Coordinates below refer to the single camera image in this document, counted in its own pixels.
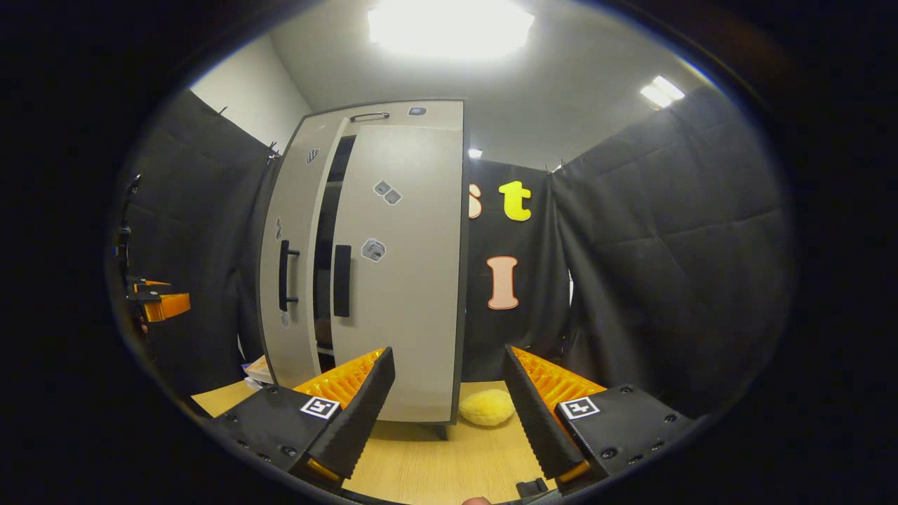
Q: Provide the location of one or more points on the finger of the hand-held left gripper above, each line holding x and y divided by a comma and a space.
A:
168, 305

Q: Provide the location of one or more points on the white shoe cabinet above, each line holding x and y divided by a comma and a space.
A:
414, 294

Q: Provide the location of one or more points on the white cabinet drawer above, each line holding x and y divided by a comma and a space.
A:
435, 113

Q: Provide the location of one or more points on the stack of papers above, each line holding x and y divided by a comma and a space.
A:
258, 372

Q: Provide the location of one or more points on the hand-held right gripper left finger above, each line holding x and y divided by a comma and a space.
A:
354, 421

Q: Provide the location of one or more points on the yellow fluffy object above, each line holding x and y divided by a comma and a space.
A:
486, 408

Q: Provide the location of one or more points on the white shoe cabinet door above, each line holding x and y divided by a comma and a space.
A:
414, 294
302, 210

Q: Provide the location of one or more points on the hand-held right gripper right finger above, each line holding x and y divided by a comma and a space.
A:
540, 421

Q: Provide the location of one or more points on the large ceiling light panel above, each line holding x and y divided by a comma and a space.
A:
449, 28

